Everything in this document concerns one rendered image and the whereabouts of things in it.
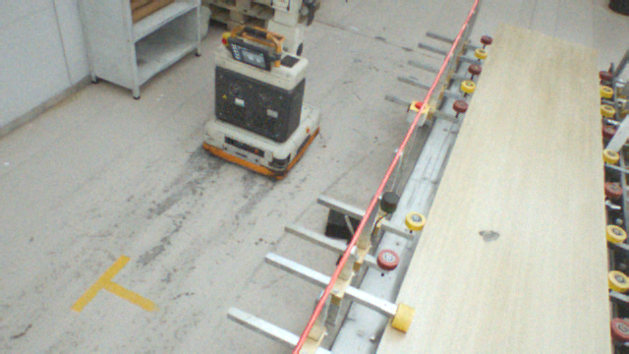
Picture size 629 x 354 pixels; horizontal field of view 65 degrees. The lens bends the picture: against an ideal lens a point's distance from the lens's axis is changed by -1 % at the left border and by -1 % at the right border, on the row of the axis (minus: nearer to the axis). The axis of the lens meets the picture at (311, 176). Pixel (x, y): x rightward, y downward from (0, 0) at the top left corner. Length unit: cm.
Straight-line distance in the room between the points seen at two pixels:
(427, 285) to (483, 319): 21
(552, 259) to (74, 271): 234
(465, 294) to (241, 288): 136
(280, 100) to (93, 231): 134
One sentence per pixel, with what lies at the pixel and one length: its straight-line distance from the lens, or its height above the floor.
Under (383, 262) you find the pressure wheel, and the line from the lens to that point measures 186.
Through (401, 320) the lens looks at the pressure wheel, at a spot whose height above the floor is 97.
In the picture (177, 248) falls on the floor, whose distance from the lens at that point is 301.
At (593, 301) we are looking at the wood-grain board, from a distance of 213.
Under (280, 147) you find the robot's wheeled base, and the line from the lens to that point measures 326.
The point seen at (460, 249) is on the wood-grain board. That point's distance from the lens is 202.
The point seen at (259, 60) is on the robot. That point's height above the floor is 86.
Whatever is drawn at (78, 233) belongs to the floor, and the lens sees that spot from 319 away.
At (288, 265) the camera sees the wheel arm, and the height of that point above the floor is 96.
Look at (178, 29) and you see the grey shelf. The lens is 484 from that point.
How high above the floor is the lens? 229
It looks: 41 degrees down
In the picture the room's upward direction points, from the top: 10 degrees clockwise
